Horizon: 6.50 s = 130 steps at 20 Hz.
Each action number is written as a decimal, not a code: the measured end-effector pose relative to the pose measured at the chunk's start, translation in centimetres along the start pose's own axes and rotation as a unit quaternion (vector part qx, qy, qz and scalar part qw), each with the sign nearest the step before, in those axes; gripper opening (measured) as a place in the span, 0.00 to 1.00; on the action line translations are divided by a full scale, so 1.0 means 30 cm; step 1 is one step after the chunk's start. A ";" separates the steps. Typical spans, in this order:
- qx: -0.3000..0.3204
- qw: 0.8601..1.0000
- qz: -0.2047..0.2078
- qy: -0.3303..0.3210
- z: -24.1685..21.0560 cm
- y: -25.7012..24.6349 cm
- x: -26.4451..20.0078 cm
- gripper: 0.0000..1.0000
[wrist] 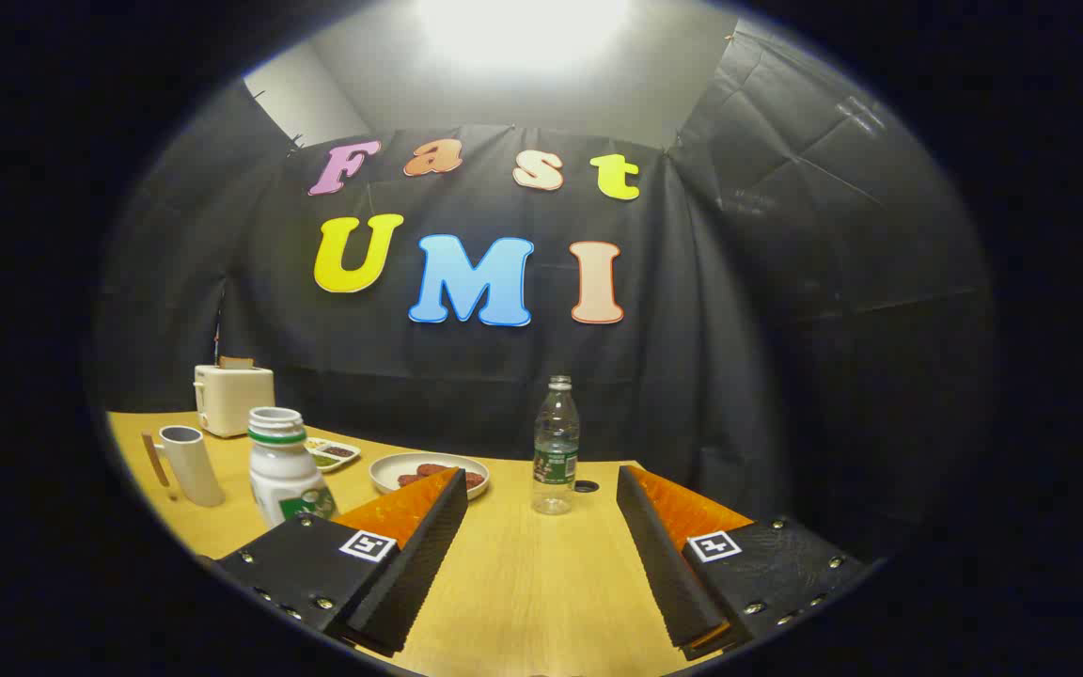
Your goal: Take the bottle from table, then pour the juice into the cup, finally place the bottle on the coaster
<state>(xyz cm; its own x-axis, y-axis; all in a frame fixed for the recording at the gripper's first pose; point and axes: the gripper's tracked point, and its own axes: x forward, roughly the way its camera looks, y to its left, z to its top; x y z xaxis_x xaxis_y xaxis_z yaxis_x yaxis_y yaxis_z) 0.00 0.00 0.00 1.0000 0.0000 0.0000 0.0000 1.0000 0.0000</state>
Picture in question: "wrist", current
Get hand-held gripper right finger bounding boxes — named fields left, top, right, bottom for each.
left=617, top=464, right=871, bottom=661

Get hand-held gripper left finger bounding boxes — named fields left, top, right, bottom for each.
left=212, top=467, right=469, bottom=657

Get white juice bottle green collar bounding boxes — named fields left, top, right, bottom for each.
left=248, top=407, right=338, bottom=527

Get white cup wooden handle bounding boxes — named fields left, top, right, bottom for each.
left=141, top=426, right=226, bottom=509

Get clear plastic water bottle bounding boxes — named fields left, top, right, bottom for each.
left=532, top=375, right=581, bottom=516

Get wooden table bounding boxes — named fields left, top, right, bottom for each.
left=107, top=410, right=721, bottom=677

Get white round plate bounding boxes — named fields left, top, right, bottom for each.
left=369, top=452, right=491, bottom=501

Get dark red food pieces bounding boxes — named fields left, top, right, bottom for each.
left=398, top=463, right=486, bottom=490

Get white divided bean dish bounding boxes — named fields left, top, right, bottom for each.
left=305, top=437, right=361, bottom=472

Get black backdrop cloth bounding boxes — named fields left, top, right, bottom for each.
left=90, top=19, right=998, bottom=556

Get cream toaster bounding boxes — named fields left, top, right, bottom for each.
left=194, top=365, right=275, bottom=439

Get ceiling light panel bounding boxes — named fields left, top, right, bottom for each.
left=415, top=0, right=636, bottom=71

